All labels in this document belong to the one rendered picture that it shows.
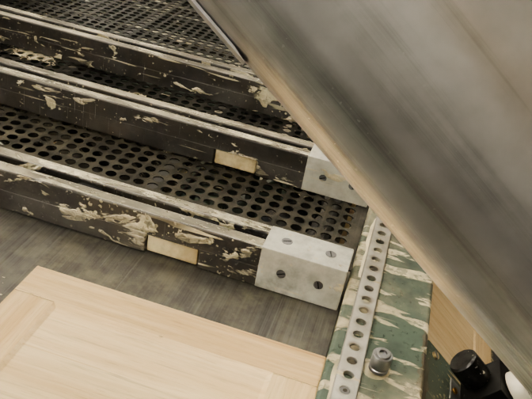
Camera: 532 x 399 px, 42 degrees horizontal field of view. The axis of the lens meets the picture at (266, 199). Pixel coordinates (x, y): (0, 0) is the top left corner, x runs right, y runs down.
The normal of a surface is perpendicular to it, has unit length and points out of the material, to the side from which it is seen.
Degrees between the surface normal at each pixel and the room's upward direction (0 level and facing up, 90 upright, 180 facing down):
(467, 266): 90
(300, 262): 90
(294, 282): 90
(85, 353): 50
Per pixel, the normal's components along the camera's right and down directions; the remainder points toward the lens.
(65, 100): -0.25, 0.46
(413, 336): 0.17, -0.85
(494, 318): -0.63, 0.66
